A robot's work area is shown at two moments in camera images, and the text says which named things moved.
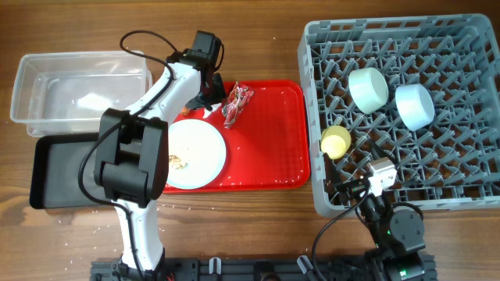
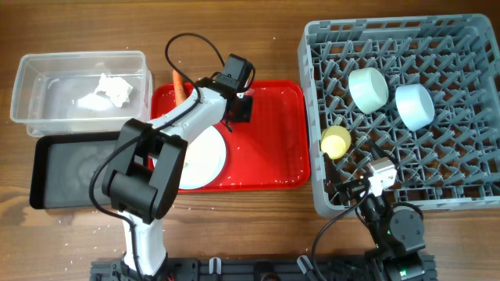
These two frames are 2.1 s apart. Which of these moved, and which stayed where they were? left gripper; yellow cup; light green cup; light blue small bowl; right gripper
Moved: left gripper
Stayed: light green cup; light blue small bowl; right gripper; yellow cup
